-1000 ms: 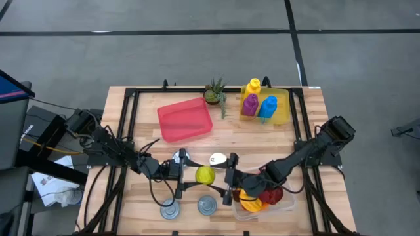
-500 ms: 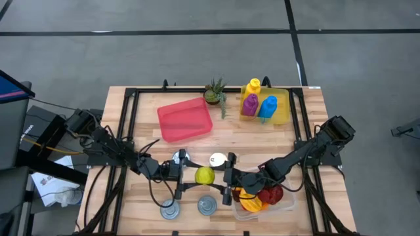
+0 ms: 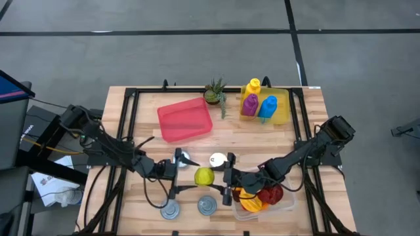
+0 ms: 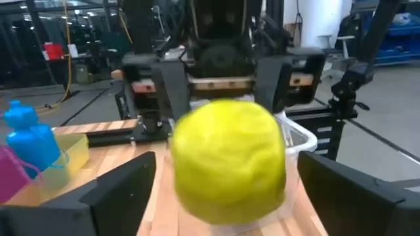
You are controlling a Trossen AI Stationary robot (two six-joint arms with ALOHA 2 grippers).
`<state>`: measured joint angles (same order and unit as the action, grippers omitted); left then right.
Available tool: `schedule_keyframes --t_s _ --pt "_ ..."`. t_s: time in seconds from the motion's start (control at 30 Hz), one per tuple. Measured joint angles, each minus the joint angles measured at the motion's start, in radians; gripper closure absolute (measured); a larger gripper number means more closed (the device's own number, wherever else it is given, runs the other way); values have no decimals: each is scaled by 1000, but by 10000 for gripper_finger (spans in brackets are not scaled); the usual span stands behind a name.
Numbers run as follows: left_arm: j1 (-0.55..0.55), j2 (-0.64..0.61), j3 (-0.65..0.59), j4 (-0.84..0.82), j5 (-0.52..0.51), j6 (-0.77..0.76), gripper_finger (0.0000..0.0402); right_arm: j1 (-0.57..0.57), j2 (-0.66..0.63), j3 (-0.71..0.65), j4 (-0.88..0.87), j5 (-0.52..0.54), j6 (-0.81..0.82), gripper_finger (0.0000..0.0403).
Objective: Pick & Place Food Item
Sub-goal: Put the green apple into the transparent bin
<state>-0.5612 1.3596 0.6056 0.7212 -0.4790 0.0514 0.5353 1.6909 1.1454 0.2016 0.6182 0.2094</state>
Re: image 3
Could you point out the tin can with pull tab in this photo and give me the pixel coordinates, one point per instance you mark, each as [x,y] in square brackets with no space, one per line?
[217,159]

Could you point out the red plastic bin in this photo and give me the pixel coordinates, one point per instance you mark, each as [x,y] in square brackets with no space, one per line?
[185,119]

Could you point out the dark red toy pomegranate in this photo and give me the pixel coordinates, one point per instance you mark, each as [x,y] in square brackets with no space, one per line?
[236,195]

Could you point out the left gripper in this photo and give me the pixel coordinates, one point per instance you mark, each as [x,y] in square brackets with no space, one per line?
[164,170]

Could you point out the red-orange toy mango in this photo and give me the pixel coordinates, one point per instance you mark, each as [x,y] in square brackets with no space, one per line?
[264,206]

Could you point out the white paper sheets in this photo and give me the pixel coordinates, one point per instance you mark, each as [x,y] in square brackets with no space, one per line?
[46,183]

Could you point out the green toy pear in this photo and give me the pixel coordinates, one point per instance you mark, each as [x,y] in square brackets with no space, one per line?
[204,176]

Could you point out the blue squeeze bottle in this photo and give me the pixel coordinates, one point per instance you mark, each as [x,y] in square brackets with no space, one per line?
[267,106]

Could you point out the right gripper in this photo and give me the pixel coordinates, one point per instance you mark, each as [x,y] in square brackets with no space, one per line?
[246,182]

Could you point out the black box with white text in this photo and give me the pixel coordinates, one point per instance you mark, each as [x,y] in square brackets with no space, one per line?
[39,124]

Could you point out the grey stand leg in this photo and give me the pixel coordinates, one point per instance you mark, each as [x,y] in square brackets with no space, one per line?
[410,128]

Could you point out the purple squeeze bottle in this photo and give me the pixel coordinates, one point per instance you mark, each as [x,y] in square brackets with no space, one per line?
[250,105]

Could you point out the black diagonal beam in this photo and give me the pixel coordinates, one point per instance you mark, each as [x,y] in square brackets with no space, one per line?
[49,167]

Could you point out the yellow-orange toy mango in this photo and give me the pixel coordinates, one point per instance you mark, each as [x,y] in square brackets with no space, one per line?
[251,203]

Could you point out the black arched frame bracket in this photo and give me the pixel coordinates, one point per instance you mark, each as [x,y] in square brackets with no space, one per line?
[266,82]
[165,84]

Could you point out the dark grey seat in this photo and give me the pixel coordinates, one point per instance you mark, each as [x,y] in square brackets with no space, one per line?
[13,190]

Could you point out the silver tin can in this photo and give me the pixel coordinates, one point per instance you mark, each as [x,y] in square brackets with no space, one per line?
[186,153]
[170,211]

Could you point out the yellow plastic bin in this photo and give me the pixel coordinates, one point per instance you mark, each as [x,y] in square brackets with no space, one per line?
[282,108]

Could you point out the tin can with pink label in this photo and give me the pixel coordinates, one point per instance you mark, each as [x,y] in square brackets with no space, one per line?
[207,206]

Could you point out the clear plastic bin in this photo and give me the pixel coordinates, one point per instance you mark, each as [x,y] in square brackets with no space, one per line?
[285,203]

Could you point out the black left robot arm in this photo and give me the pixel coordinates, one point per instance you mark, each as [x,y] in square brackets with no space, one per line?
[111,149]

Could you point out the yellow squeeze bottle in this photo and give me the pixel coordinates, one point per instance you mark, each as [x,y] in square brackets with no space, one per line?
[253,88]

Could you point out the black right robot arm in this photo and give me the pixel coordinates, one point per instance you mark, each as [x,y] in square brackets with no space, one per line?
[295,157]

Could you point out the computer monitor blue screen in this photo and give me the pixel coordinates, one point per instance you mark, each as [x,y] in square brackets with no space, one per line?
[13,91]

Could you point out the small potted succulent plant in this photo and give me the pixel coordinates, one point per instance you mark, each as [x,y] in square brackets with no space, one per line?
[212,96]

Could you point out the clear plastic cup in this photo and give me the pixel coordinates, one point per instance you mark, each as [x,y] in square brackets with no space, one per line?
[70,196]

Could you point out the grey metal post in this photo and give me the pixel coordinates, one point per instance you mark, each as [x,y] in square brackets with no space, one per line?
[26,213]

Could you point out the grey cabinet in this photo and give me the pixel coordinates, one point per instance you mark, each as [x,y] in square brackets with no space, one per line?
[13,131]

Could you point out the red toy apple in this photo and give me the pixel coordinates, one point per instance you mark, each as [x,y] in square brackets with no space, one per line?
[264,196]
[277,193]

